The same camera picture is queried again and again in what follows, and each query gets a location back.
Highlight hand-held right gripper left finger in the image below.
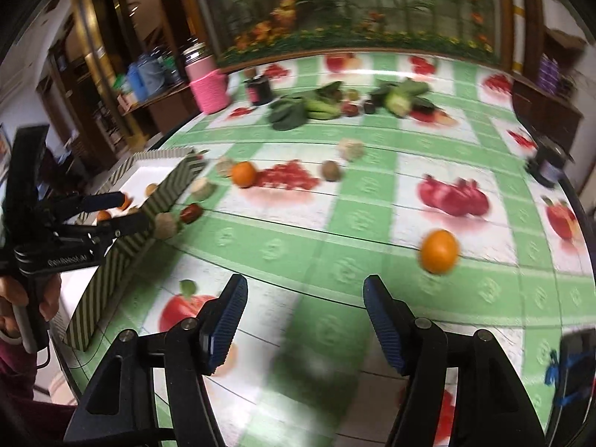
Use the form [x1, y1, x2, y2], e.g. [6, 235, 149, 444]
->
[63, 274, 249, 447]

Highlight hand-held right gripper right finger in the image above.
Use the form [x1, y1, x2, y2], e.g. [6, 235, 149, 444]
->
[363, 275, 548, 447]

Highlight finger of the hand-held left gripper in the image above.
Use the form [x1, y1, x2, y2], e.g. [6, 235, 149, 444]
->
[56, 214, 154, 244]
[44, 191, 129, 221]

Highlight striped cardboard box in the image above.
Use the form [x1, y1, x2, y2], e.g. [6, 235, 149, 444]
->
[49, 146, 208, 352]

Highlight person's left forearm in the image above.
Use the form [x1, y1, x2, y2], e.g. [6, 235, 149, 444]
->
[0, 335, 77, 429]

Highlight person's left hand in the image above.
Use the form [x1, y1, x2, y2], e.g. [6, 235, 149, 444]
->
[0, 272, 63, 348]

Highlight wooden cabinet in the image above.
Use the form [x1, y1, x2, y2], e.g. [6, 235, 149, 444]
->
[118, 81, 201, 140]

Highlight blue thermos jug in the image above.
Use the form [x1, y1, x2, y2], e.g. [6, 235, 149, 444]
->
[127, 63, 147, 101]

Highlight green checked fruit-print tablecloth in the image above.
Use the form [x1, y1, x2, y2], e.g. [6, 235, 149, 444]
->
[65, 51, 585, 447]

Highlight grey-blue kettle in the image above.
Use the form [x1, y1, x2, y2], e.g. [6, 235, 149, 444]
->
[137, 53, 168, 96]

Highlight pink thermos with knit sleeve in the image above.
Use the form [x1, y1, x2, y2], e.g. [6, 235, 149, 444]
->
[183, 39, 231, 115]

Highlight dark jar with red label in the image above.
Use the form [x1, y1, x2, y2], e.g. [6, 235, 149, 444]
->
[245, 72, 273, 105]

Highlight black object with blue tape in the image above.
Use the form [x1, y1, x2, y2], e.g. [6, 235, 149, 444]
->
[545, 330, 596, 406]

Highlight green cucumbers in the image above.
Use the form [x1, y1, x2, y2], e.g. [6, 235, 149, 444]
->
[302, 81, 345, 119]

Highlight dark round container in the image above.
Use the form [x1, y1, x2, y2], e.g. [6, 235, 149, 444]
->
[526, 137, 571, 189]

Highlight pile of green vegetables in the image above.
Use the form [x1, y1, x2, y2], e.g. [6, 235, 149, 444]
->
[372, 79, 431, 117]

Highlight purple boxes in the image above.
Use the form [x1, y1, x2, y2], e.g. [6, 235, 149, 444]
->
[535, 53, 559, 91]

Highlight artificial flower glass display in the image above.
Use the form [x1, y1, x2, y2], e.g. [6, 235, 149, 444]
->
[191, 0, 510, 68]

